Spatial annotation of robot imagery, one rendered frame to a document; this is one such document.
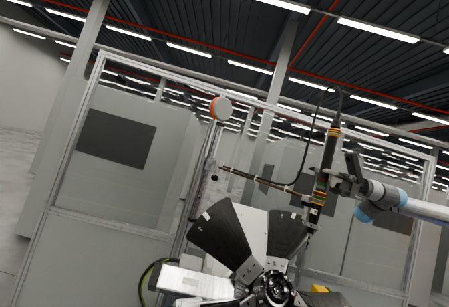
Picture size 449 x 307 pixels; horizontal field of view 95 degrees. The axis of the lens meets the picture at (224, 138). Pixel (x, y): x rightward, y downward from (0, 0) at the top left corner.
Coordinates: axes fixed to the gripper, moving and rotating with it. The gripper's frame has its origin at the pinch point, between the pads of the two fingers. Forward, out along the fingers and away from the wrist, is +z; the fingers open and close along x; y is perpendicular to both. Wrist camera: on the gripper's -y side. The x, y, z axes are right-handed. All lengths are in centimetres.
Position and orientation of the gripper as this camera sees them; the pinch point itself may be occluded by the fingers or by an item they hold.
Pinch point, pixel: (317, 168)
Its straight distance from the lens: 84.8
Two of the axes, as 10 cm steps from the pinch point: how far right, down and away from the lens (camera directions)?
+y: -2.7, 9.6, -1.0
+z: -9.5, -2.8, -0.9
